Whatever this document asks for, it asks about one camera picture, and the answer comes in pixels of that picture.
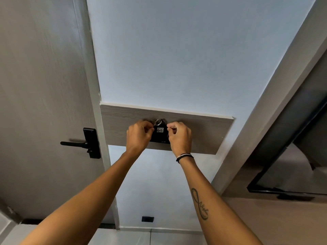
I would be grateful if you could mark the black television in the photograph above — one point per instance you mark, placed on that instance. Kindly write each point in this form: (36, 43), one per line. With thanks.
(293, 173)

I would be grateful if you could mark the black key pouch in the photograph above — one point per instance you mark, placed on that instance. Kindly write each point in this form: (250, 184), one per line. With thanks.
(160, 136)

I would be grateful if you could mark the person's right fingers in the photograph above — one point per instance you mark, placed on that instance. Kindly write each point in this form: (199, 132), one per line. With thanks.
(172, 127)

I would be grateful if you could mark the grey wooden wall board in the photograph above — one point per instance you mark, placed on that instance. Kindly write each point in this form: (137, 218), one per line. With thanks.
(204, 135)

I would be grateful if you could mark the person's left fingers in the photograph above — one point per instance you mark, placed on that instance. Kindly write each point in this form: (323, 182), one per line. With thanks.
(148, 127)

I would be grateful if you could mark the person's right hand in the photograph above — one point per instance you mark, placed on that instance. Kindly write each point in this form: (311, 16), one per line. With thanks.
(182, 141)

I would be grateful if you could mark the person's right forearm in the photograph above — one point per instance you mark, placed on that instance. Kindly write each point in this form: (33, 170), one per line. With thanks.
(212, 201)

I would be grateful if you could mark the grey wooden television panel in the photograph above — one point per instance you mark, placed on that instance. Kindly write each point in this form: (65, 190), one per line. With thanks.
(276, 221)

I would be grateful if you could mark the person's left forearm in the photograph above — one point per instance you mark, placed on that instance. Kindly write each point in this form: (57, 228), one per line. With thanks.
(86, 199)

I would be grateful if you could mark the person's left hand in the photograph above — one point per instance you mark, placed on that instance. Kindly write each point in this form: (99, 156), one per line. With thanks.
(137, 139)

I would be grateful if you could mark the grey wooden door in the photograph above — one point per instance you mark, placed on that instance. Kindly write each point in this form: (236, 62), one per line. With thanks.
(40, 99)

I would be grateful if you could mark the black wall socket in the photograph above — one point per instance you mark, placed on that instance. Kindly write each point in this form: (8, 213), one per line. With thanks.
(147, 219)

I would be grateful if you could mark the black and white wristband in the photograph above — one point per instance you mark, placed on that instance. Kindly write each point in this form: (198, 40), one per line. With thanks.
(184, 157)

